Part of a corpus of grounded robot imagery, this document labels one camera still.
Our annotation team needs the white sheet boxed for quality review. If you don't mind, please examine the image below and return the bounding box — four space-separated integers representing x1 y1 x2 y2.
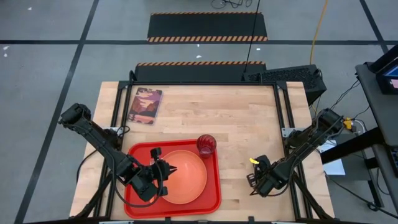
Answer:
317 139 346 177

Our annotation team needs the yellow hanging cable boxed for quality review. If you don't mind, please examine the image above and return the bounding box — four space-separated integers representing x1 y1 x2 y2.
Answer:
309 0 330 65

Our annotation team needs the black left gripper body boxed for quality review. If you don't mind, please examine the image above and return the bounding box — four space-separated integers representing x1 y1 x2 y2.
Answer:
136 147 170 197

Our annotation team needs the red translucent plastic cup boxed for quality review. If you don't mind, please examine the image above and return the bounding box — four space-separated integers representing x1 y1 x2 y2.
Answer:
195 134 218 159

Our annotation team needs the large striped-edge black floor mat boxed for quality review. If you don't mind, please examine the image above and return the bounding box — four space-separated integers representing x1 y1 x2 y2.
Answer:
146 11 269 43

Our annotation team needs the black cable with plug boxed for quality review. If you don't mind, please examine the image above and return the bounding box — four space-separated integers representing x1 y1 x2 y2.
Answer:
325 174 398 218

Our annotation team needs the black monitor blue screen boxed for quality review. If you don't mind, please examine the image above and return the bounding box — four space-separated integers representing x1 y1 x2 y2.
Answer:
369 45 398 96

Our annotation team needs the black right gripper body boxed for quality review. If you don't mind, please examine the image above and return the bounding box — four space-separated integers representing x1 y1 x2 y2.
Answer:
253 154 285 198

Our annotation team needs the dark grey desk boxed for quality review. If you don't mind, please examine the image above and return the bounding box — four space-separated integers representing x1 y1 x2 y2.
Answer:
355 62 398 187

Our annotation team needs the narrow striped-edge black floor mat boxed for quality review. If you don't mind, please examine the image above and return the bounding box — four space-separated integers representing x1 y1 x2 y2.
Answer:
134 60 267 83

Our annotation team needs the black desk base bar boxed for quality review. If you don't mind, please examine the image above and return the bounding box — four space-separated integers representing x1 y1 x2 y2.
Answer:
320 126 385 165

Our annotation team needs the red plastic tray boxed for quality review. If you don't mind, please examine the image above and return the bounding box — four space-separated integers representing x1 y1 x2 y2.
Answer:
123 138 223 220

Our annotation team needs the black coiled floor cable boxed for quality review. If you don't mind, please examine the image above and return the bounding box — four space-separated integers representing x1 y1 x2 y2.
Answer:
210 0 253 9

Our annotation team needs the landscape picture book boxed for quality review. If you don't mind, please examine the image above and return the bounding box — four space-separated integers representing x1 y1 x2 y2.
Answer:
126 86 164 126

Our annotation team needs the black aluminium table frame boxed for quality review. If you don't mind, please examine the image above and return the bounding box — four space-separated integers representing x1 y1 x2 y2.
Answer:
70 79 335 224

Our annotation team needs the black hanging cable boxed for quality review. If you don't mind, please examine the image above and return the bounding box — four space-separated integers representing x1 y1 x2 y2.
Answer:
241 0 261 75

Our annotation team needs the orange plastic plate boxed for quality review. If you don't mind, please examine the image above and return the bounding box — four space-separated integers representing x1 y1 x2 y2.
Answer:
158 149 208 205

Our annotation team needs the black computer tower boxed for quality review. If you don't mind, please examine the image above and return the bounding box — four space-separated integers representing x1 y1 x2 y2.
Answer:
242 64 328 106

